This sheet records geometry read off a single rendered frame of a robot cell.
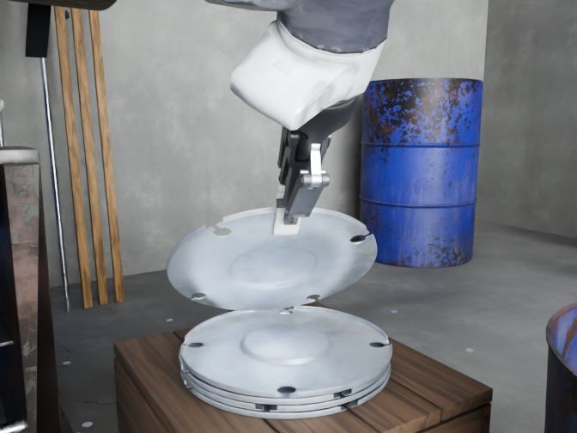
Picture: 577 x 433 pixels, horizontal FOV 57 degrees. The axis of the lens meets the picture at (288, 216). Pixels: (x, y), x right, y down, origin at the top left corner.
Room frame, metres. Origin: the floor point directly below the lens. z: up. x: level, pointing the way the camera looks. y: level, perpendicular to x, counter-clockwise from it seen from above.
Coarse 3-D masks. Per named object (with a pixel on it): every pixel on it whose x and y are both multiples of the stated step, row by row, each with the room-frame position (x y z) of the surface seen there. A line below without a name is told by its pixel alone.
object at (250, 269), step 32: (224, 224) 0.61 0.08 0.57; (256, 224) 0.62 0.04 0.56; (320, 224) 0.64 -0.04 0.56; (352, 224) 0.65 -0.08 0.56; (192, 256) 0.66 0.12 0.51; (224, 256) 0.67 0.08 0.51; (256, 256) 0.69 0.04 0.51; (288, 256) 0.70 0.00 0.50; (320, 256) 0.70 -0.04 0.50; (352, 256) 0.71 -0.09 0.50; (192, 288) 0.73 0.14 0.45; (224, 288) 0.74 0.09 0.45; (256, 288) 0.75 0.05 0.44; (288, 288) 0.76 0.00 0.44; (320, 288) 0.78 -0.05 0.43
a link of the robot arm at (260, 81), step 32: (288, 32) 0.42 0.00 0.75; (256, 64) 0.41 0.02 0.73; (288, 64) 0.41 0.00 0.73; (320, 64) 0.41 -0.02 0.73; (352, 64) 0.41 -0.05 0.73; (256, 96) 0.40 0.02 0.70; (288, 96) 0.40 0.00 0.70; (320, 96) 0.41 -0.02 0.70; (352, 96) 0.44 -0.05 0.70; (288, 128) 0.40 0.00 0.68
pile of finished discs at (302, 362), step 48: (192, 336) 0.73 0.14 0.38; (240, 336) 0.73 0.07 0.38; (288, 336) 0.71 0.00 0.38; (336, 336) 0.73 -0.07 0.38; (384, 336) 0.72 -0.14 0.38; (192, 384) 0.61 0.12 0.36; (240, 384) 0.58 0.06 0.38; (288, 384) 0.58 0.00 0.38; (336, 384) 0.58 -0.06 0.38; (384, 384) 0.63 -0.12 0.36
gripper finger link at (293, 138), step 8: (288, 136) 0.51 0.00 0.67; (296, 136) 0.50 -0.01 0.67; (288, 144) 0.52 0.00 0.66; (296, 144) 0.51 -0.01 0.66; (328, 144) 0.51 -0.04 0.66; (288, 152) 0.52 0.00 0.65; (288, 160) 0.52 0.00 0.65; (296, 160) 0.53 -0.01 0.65; (320, 160) 0.53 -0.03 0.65; (296, 168) 0.53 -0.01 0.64; (304, 168) 0.53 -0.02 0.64; (288, 176) 0.55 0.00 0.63; (296, 176) 0.54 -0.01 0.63; (288, 184) 0.55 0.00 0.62; (288, 192) 0.55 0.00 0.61; (280, 200) 0.57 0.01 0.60
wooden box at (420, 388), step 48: (144, 384) 0.64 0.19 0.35; (432, 384) 0.64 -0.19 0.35; (480, 384) 0.64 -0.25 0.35; (144, 432) 0.64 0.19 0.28; (192, 432) 0.53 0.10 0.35; (240, 432) 0.53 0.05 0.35; (288, 432) 0.53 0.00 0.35; (336, 432) 0.53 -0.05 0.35; (384, 432) 0.53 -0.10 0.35; (432, 432) 0.57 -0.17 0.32; (480, 432) 0.62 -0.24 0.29
